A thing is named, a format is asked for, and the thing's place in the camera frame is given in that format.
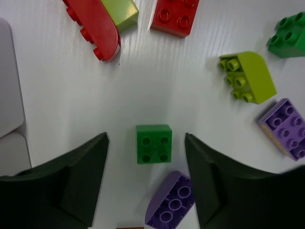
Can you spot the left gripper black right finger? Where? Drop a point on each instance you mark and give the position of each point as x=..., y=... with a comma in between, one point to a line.
x=232, y=195

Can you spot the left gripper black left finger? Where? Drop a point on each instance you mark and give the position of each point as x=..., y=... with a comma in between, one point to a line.
x=59, y=194

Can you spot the purple butterfly lego brick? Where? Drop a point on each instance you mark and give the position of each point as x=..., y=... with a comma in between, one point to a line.
x=171, y=202

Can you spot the orange lego plate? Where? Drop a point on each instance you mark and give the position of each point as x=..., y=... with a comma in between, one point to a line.
x=131, y=228

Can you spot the green two-by-two lego brick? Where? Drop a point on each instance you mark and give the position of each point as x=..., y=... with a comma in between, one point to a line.
x=154, y=144

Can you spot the lime green lego brick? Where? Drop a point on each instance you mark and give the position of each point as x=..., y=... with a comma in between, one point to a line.
x=248, y=75

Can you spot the dark green lego brick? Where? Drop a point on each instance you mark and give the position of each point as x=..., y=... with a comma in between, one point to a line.
x=289, y=38

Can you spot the left white divided container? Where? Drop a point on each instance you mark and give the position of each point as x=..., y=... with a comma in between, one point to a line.
x=14, y=155

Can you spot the white divided container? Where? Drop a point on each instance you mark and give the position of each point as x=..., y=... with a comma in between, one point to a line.
x=14, y=155
x=11, y=104

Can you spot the right white divided container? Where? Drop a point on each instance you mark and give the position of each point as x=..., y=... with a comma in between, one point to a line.
x=11, y=104

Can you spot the small red lego brick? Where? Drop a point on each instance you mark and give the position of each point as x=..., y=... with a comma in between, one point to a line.
x=97, y=27

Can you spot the small lime lego brick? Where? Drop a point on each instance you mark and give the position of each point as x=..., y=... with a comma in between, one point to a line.
x=123, y=13

